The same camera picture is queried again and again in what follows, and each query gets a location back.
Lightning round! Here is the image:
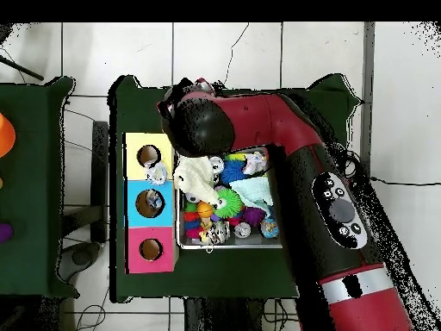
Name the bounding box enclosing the blue spiky rubber ball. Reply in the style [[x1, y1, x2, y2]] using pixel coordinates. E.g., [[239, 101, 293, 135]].
[[220, 161, 248, 186]]

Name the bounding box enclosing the wooden box with three holes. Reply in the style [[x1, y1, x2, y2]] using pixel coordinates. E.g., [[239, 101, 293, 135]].
[[122, 132, 179, 275]]

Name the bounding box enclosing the mint green fuzzy cloth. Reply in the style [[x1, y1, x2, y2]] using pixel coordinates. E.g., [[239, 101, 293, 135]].
[[230, 175, 276, 215]]

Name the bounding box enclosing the dark green side table cloth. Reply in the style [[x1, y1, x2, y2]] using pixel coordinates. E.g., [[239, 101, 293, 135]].
[[0, 75, 78, 299]]

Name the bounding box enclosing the shallow wire mesh bin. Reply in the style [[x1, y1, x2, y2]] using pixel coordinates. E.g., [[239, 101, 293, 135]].
[[175, 141, 347, 249]]

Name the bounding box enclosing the purple object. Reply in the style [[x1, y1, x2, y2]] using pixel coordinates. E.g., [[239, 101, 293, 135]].
[[0, 222, 15, 246]]

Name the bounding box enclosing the clear plastic bottle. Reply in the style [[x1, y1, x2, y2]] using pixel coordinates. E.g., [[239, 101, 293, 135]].
[[144, 161, 171, 186], [144, 191, 165, 214]]

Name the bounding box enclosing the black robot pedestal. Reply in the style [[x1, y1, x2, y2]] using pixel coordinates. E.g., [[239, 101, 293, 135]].
[[182, 296, 278, 331]]

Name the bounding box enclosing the green spiky rubber ball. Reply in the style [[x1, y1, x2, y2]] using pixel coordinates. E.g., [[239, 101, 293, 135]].
[[213, 188, 245, 218]]

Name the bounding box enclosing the grey round floor base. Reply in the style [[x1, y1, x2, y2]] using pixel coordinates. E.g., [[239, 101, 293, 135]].
[[68, 242, 101, 272]]

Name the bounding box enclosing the cream knitted cloth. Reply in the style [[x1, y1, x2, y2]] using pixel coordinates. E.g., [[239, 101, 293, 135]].
[[171, 154, 221, 204]]

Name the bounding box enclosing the black upright panel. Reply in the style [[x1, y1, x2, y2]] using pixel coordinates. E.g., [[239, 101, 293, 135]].
[[90, 120, 111, 244]]

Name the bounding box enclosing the small globe ball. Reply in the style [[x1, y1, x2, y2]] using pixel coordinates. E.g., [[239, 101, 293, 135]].
[[261, 218, 282, 240]]

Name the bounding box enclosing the crushed silver can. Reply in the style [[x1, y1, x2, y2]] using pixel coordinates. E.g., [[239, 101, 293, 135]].
[[206, 219, 233, 244]]

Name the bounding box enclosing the small orange basketball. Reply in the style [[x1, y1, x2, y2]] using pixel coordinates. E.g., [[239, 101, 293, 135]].
[[196, 200, 214, 219]]

